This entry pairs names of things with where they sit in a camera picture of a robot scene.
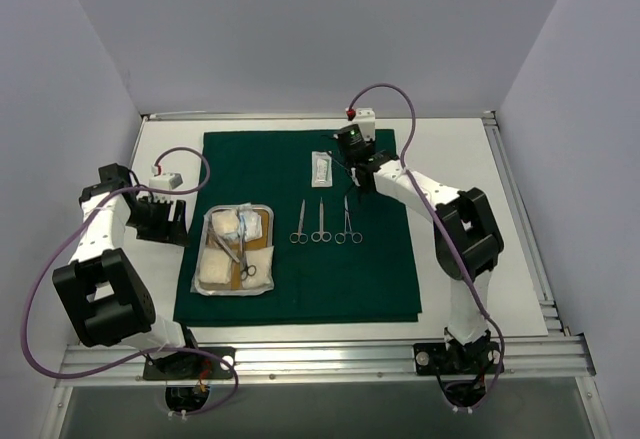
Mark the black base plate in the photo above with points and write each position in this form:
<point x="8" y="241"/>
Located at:
<point x="183" y="366"/>
<point x="452" y="358"/>

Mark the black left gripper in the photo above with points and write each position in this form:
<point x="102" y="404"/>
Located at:
<point x="160" y="220"/>

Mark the aluminium right side rail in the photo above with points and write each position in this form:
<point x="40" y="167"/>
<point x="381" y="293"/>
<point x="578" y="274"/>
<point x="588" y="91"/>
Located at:
<point x="528" y="244"/>

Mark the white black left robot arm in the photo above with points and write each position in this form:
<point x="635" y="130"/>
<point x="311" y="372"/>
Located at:
<point x="105" y="298"/>

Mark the stainless steel instrument tray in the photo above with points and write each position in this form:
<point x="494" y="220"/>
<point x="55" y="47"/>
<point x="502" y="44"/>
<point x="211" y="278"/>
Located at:
<point x="230" y="290"/>

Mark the white gauze pad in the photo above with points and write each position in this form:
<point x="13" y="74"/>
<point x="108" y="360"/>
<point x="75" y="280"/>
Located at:
<point x="215" y="269"/>

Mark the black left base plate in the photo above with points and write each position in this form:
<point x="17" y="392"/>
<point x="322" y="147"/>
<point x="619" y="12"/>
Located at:
<point x="183" y="366"/>

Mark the steel instrument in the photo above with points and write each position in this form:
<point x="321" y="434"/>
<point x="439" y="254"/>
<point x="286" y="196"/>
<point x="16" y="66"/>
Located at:
<point x="215" y="240"/>

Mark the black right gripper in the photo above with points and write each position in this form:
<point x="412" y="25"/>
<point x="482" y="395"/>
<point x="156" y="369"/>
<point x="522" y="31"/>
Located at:
<point x="360" y="154"/>

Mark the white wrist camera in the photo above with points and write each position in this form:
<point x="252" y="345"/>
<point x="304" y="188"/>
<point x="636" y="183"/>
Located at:
<point x="365" y="119"/>
<point x="167" y="181"/>

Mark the aluminium rail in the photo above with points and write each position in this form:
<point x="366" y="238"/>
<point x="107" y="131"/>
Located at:
<point x="393" y="361"/>
<point x="528" y="244"/>

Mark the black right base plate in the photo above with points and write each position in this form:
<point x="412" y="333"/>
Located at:
<point x="452" y="358"/>

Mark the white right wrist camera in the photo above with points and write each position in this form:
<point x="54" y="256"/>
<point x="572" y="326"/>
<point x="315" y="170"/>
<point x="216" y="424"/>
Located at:
<point x="365" y="119"/>

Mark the white suture packet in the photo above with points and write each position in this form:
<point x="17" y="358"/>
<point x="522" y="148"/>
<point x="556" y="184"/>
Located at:
<point x="321" y="176"/>

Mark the aluminium front rail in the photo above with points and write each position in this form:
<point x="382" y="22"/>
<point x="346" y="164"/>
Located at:
<point x="393" y="361"/>

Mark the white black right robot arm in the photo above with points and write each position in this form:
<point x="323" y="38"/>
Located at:
<point x="467" y="239"/>

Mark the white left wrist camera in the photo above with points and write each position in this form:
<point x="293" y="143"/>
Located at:
<point x="167" y="181"/>

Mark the dark green surgical cloth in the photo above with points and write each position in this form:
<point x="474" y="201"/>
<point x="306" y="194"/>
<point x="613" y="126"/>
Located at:
<point x="314" y="283"/>

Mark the steel scissors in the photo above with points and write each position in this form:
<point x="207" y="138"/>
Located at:
<point x="321" y="234"/>
<point x="299" y="236"/>

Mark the blue striped gauze packet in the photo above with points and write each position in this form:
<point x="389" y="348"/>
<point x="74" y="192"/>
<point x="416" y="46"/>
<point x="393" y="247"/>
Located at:
<point x="250" y="223"/>

